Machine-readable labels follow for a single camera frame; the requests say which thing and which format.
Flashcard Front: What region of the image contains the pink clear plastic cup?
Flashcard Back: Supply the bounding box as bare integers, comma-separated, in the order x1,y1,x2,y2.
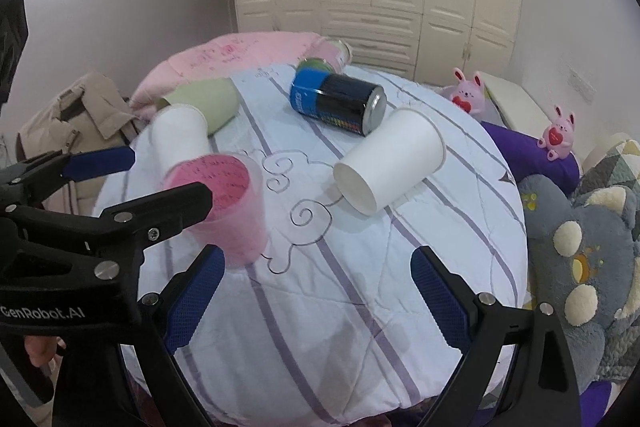
163,154,268,269

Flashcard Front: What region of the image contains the white paper cup left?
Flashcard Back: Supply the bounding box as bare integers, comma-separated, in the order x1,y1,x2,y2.
150,104,212,178

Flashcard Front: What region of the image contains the white paper cup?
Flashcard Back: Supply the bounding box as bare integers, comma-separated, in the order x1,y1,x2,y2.
150,104,212,178
333,107,446,216

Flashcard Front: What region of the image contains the green paper cup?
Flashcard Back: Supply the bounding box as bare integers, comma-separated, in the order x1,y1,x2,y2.
155,78,240,135

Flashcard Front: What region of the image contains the pink green glass cup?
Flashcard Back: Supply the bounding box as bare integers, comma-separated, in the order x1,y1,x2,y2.
296,37,352,74

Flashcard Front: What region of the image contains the white paper cup right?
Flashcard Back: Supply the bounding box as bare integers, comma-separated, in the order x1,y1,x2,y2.
333,107,446,216

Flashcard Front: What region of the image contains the person's left hand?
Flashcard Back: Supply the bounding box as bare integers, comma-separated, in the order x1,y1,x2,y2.
24,336,66,367

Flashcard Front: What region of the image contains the beige jacket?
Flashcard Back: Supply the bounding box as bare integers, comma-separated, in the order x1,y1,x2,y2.
15,72,141,216

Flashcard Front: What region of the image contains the grey bear plush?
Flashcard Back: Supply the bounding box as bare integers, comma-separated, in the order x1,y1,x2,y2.
518,174,639,391

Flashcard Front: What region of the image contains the white striped quilt cover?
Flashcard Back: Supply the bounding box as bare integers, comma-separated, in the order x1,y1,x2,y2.
176,64,527,426

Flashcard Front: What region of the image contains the pink blanket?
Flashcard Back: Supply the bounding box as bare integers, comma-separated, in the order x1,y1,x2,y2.
129,31,321,120

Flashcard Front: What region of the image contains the purple pillow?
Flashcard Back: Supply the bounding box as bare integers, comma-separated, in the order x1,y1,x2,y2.
480,121,580,196

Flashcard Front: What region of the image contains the triangle pattern cushion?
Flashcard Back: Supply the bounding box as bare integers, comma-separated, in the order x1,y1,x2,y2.
573,132,640,198

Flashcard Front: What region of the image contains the blue black drink can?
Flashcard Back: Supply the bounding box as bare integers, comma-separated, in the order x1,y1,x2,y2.
288,68,387,136

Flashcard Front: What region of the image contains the pink bunny plush near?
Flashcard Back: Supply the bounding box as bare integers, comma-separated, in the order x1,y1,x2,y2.
537,105,576,161

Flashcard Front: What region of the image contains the pink bunny plush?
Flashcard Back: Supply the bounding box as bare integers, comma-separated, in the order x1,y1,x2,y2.
448,67,486,117
537,105,576,161

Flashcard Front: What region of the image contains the white bedside board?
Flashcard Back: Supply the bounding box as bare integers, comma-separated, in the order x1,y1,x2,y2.
480,72,551,139

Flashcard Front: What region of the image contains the pink bunny plush far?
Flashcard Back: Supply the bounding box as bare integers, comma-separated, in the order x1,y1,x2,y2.
448,67,486,117

